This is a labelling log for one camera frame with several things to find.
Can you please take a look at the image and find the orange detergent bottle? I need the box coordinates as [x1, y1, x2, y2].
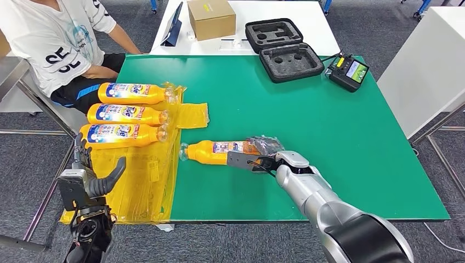
[178, 140, 263, 166]
[87, 103, 172, 127]
[78, 123, 169, 151]
[97, 82, 179, 106]

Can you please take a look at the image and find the person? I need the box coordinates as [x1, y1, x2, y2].
[0, 0, 143, 115]

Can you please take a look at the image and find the black remote controller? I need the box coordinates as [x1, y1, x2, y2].
[322, 50, 371, 93]

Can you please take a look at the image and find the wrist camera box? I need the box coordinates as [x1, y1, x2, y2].
[226, 151, 279, 176]
[56, 168, 92, 212]

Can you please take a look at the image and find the brown cardboard box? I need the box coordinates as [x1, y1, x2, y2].
[187, 0, 237, 42]

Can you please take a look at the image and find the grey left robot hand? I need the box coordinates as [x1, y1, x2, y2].
[72, 133, 127, 199]

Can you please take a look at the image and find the white cabinet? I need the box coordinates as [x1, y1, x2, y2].
[377, 6, 465, 140]

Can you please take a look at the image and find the dark blue tablet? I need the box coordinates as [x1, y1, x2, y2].
[161, 2, 184, 47]

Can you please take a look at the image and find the white bench seat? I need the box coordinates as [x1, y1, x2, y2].
[0, 54, 90, 137]

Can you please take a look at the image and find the steel table frame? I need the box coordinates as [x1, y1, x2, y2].
[412, 105, 465, 198]

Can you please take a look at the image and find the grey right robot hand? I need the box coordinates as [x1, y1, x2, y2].
[248, 135, 286, 159]

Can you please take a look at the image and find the yellow film-wrapped cardboard sheet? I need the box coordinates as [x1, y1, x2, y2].
[60, 82, 186, 225]

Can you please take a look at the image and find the person's right hand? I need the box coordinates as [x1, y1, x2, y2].
[87, 65, 119, 80]

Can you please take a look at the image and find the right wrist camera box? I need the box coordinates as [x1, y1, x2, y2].
[226, 151, 279, 176]

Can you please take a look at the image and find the white table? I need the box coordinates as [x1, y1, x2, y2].
[150, 0, 342, 57]

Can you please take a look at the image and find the brown cardboard carton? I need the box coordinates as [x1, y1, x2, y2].
[0, 31, 12, 59]

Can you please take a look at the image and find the black foam-lined case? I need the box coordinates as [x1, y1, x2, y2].
[245, 18, 326, 84]

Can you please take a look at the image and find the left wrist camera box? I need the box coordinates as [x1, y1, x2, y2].
[56, 168, 92, 212]

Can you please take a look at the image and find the grey metal bench frame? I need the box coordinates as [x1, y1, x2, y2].
[0, 79, 79, 253]

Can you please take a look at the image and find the white floor cable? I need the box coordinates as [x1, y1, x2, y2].
[424, 222, 465, 255]

